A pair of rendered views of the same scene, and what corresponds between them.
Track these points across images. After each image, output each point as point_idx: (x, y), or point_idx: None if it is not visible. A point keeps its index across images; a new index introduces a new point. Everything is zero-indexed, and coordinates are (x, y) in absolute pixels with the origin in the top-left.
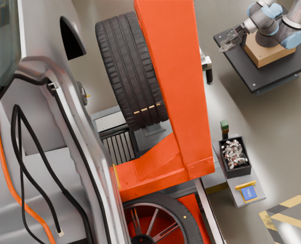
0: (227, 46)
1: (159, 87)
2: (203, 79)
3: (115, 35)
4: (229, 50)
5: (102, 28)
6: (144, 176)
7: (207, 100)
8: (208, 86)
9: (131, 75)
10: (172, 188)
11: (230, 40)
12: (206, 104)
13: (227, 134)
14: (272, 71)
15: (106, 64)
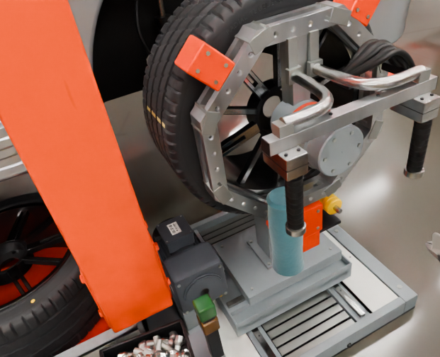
0: None
1: (176, 93)
2: None
3: None
4: None
5: None
6: None
7: (399, 353)
8: (438, 347)
9: (175, 35)
10: (166, 316)
11: None
12: (387, 353)
13: (207, 339)
14: None
15: (184, 0)
